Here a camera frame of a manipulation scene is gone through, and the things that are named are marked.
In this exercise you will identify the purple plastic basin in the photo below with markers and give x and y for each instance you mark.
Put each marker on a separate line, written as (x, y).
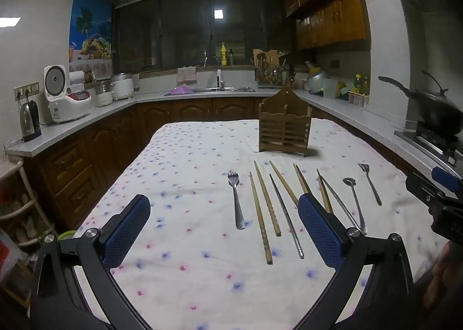
(181, 90)

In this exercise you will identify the white rice cooker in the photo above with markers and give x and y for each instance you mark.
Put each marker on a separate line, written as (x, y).
(61, 94)

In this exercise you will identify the upturned metal pot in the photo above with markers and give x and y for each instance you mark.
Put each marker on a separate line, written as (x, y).
(316, 78)

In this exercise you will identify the green capped beverage bottle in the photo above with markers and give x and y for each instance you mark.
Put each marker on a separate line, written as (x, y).
(358, 84)

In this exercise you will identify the wall socket strip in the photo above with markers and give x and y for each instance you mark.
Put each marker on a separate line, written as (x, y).
(26, 90)

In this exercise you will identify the wooden cabinets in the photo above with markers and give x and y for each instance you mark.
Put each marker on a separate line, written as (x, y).
(108, 134)
(325, 4)

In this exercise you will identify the dark slim bottle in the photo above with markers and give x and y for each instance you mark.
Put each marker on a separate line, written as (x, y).
(230, 58)

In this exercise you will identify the dish rack with wooden utensils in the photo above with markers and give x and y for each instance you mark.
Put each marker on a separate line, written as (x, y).
(267, 69)

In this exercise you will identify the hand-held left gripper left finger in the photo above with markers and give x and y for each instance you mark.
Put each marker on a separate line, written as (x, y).
(126, 232)

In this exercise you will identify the wooden utensil holder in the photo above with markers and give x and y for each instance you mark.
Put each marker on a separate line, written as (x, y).
(285, 127)

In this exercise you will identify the dark wall socket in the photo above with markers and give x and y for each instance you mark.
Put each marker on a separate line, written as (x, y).
(335, 64)

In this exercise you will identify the wooden chopstick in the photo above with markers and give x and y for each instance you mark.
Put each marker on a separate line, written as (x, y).
(284, 182)
(267, 199)
(324, 196)
(261, 221)
(301, 178)

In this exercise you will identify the small white stew pot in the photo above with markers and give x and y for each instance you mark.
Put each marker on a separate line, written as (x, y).
(105, 94)

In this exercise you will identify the tropical fruit wall poster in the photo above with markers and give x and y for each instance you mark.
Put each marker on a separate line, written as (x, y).
(90, 29)

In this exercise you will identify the wooden lower cabinets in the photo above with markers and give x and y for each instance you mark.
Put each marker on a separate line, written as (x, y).
(108, 134)

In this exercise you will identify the white cooker with steel lid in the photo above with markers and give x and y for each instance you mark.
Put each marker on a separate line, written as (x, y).
(122, 87)

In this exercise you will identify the wooden upper cabinets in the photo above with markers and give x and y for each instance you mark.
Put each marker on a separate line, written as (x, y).
(325, 4)

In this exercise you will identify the black wok with lid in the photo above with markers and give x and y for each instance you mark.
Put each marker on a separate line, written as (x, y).
(437, 107)

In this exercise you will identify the steel kitchen sink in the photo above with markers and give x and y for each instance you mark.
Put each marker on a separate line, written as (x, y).
(224, 90)

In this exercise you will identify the metal fork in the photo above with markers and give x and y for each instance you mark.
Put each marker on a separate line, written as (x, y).
(237, 203)

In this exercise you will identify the steel electric kettle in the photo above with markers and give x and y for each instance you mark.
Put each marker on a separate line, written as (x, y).
(30, 122)

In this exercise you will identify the gas stove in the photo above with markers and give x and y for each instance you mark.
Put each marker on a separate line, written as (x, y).
(430, 142)

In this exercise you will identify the yellow dish soap bottle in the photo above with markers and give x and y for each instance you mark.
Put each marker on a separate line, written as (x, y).
(224, 55)

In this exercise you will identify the metal chopstick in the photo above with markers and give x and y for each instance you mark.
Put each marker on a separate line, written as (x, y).
(334, 196)
(287, 218)

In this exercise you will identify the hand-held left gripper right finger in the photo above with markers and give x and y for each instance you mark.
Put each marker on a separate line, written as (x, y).
(320, 232)

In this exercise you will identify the pink hanging towel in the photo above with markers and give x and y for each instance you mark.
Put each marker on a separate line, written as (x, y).
(186, 76)

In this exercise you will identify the amber oil bottle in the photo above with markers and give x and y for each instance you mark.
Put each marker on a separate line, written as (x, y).
(366, 85)

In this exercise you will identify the floral white tablecloth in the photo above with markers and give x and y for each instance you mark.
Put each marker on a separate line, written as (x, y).
(188, 178)

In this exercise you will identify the white storage shelf rack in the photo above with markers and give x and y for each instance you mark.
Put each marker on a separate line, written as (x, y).
(21, 214)

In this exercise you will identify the person's right hand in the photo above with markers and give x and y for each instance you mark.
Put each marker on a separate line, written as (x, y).
(441, 275)

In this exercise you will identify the chrome kitchen faucet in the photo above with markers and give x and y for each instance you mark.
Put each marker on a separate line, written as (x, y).
(219, 76)

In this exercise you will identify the dark kitchen window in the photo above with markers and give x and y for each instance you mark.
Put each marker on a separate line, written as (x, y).
(202, 26)

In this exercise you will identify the translucent plastic cup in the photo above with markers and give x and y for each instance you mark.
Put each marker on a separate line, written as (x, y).
(330, 88)

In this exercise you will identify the row of pink spice jars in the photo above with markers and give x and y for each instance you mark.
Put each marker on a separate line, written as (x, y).
(358, 99)

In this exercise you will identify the paper towel roll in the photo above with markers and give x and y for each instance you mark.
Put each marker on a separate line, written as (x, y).
(76, 77)

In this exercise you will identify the small metal spatula spoon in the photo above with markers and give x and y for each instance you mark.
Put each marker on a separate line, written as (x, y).
(370, 185)

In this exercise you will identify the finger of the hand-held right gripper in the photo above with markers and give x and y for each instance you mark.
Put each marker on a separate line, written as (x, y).
(419, 185)
(446, 178)

